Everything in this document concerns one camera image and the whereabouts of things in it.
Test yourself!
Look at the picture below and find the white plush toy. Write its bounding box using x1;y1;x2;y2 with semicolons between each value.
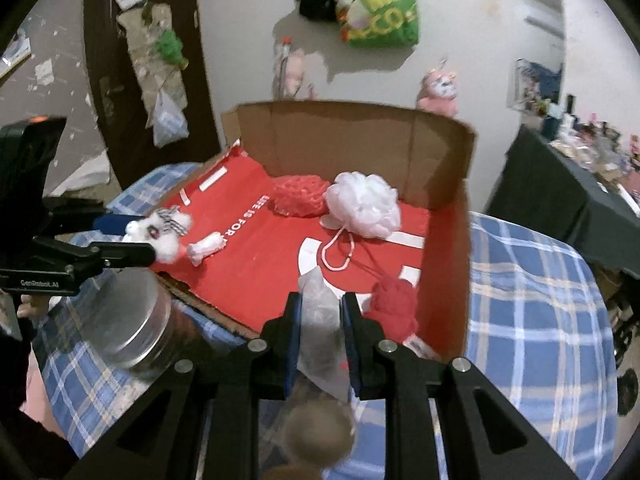
121;208;227;267

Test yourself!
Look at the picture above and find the red yarn ball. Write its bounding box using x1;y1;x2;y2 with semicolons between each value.
363;275;418;344

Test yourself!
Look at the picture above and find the translucent white mesh pouch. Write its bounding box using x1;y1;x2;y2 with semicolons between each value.
297;266;350;402

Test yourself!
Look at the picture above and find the red mesh bath pouf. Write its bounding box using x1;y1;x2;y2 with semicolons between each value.
271;174;330;218

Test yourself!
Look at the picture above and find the white mesh bath pouf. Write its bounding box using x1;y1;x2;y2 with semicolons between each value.
319;170;403;272

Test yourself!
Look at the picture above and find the person's hand holding gripper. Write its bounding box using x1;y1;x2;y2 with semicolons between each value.
16;295;61;327

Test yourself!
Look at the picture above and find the tall silver-lid glass jar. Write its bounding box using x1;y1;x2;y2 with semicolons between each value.
81;269;200;380

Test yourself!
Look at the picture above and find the plastic bag on door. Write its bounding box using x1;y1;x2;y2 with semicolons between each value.
152;90;190;148

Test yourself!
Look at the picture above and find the round tan powder puff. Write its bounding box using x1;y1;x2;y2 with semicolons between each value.
281;399;357;469

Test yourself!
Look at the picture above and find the blue plaid tablecloth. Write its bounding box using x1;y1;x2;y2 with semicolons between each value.
34;162;617;479

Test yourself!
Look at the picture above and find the dark wooden door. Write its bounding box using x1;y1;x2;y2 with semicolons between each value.
84;0;220;188

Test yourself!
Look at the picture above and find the green plush on door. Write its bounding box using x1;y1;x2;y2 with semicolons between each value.
155;29;189;70

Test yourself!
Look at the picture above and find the calendar photo on wallpaper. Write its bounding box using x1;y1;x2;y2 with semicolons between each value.
0;28;32;78

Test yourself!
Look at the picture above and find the red-lined cardboard box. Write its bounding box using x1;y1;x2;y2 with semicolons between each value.
155;101;475;359

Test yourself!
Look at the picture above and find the pale pink plush toy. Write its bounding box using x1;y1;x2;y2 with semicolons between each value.
273;37;306;100

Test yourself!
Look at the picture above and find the dark green side table cloth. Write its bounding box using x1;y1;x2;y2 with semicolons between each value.
485;126;640;278

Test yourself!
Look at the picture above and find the cosmetics clutter on table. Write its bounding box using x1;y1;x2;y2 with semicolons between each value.
539;94;639;217

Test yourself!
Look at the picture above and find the green tote bag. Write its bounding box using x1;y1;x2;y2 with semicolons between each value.
335;0;420;48

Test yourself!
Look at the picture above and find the pink plush on wall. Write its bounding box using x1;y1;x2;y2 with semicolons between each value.
416;70;458;118

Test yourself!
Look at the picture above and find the wall mirror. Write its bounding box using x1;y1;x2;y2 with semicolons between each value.
509;0;565;114

